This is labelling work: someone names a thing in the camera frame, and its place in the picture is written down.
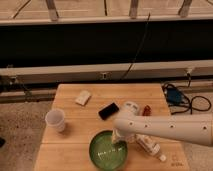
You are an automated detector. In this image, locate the black floor cable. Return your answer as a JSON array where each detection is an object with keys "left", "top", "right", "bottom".
[{"left": 161, "top": 82, "right": 212, "bottom": 123}]

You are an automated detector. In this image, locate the green ceramic bowl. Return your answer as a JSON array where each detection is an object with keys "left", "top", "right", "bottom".
[{"left": 89, "top": 130, "right": 128, "bottom": 171}]

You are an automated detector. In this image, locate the blue power box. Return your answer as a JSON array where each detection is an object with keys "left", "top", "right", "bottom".
[{"left": 166, "top": 88, "right": 182, "bottom": 104}]

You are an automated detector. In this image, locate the black hanging cable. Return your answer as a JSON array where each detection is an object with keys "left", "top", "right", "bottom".
[{"left": 118, "top": 12, "right": 152, "bottom": 82}]

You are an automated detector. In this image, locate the black smartphone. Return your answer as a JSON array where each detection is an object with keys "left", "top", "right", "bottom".
[{"left": 98, "top": 103, "right": 119, "bottom": 120}]

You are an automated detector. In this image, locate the wall power outlet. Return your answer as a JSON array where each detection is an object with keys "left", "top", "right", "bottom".
[{"left": 101, "top": 72, "right": 108, "bottom": 80}]

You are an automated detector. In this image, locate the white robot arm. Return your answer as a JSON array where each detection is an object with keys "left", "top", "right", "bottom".
[{"left": 112, "top": 101, "right": 213, "bottom": 146}]

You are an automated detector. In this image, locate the red-brown snack wrapper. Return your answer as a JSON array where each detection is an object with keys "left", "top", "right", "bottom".
[{"left": 142, "top": 105, "right": 151, "bottom": 116}]

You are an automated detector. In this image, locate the white plastic bottle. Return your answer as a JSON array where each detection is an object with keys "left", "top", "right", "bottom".
[{"left": 136, "top": 134, "right": 166, "bottom": 162}]

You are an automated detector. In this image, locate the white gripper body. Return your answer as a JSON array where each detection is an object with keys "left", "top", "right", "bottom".
[{"left": 112, "top": 129, "right": 135, "bottom": 144}]

